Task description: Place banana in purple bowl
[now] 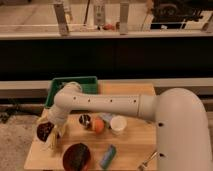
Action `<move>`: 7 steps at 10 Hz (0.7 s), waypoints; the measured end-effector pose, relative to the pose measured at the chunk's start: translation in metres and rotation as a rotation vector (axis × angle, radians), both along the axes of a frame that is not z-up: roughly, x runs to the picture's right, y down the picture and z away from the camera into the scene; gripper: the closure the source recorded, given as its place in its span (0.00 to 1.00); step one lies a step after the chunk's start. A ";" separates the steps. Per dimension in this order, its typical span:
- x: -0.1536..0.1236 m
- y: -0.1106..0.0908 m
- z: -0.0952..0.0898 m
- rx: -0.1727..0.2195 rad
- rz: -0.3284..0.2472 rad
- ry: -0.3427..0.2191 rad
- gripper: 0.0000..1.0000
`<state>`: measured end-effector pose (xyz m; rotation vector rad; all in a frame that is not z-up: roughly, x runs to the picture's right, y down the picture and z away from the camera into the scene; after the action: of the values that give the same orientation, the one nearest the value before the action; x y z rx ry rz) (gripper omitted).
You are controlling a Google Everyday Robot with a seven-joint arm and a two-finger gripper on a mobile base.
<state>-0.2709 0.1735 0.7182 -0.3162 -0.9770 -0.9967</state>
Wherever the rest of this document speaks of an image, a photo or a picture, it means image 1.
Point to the green plastic bin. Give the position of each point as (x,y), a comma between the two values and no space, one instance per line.
(89,85)

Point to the white paper cup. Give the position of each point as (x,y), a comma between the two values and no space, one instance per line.
(118,124)

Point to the light blue object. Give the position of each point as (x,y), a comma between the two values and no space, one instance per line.
(106,117)

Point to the yellow banana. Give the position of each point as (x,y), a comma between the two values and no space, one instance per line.
(56,132)

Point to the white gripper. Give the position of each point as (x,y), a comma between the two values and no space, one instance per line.
(57,116)

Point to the purple bowl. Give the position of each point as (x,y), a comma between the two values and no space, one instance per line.
(44,130)

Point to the orange ball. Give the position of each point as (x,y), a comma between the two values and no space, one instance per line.
(98,125)

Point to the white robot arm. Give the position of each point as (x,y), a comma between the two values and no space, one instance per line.
(182,131)

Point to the dark red plate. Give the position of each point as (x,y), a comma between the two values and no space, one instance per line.
(76,158)

